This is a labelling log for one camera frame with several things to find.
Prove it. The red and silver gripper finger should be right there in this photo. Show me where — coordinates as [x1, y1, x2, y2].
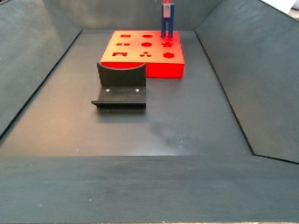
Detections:
[163, 0, 173, 18]

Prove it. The red orange shape sorter board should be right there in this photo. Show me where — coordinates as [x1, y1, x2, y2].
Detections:
[99, 31, 185, 79]

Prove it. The black curved holder stand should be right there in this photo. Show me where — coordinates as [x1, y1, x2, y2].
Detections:
[91, 63, 146, 109]

